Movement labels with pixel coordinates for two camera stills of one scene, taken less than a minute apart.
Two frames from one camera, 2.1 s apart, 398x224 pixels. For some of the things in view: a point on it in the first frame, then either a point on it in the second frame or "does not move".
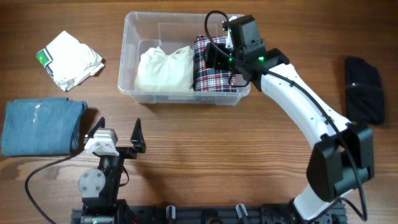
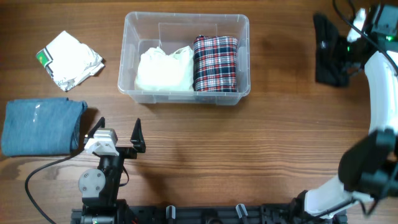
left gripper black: x=137 y=139 does not move
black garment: x=365 y=100 -> x=330 y=68
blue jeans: x=41 y=126 does not move
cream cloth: x=156 y=70 does not move
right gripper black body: x=233 y=53 -> x=347 y=59
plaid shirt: x=206 y=79 does not move
